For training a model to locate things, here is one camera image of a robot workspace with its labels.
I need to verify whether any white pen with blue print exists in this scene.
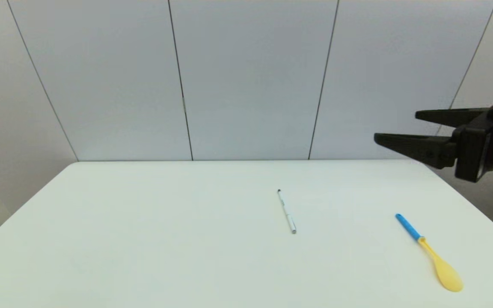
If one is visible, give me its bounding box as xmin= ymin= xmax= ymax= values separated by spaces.
xmin=277 ymin=189 xmax=297 ymax=235

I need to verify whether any yellow spoon with blue handle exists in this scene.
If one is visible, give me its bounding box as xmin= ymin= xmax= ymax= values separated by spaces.
xmin=395 ymin=213 xmax=464 ymax=293

